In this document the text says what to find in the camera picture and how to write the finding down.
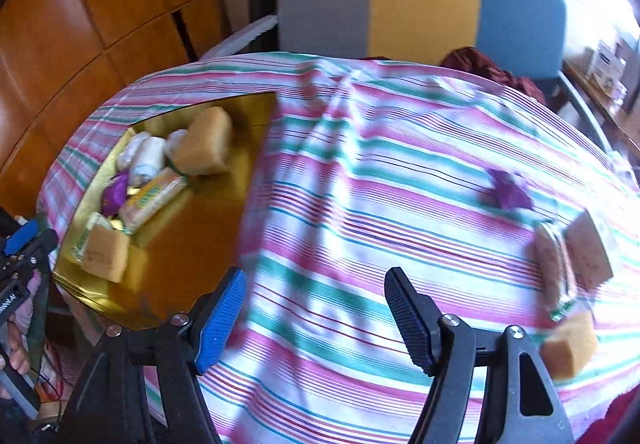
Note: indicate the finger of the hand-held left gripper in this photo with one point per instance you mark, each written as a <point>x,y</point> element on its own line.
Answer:
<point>42,244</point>
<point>20,236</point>

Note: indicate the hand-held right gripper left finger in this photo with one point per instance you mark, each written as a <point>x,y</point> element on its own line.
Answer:
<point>220,319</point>

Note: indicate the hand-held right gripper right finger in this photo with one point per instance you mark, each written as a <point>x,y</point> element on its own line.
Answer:
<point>407,314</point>

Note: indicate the brown sponge cake piece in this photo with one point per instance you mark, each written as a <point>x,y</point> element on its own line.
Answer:
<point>570,344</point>
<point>105,254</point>
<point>205,141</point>

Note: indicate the gold tray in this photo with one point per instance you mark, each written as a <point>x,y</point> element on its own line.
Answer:
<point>190,244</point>

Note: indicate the purple snack packet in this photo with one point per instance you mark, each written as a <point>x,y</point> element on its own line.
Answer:
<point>114,194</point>

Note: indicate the yellow green snack packet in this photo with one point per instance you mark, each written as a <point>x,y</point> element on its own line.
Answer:
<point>150,198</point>

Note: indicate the lumpy white packet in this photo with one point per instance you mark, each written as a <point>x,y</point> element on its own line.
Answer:
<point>131,148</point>

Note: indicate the white roll packet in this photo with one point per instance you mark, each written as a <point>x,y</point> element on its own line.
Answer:
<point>147,166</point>

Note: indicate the person's left hand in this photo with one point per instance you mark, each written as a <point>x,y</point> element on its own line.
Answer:
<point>15,349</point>

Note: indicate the striped bed sheet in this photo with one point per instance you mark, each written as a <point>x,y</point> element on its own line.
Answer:
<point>375,173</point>

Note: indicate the clear brown snack packet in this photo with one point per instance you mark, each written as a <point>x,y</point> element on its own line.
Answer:
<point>550,269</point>

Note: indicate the small purple candy packet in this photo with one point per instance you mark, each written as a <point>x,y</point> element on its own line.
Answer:
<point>507,191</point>

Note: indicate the beige cardboard box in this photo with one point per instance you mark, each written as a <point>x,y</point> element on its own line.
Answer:
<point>590,249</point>

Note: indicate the maroon cloth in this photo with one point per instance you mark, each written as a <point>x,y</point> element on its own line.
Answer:
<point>480,66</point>

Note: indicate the wooden desk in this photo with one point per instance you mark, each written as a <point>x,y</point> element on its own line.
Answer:
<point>610,113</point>

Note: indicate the white carton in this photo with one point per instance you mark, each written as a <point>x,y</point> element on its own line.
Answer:
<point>605,66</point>

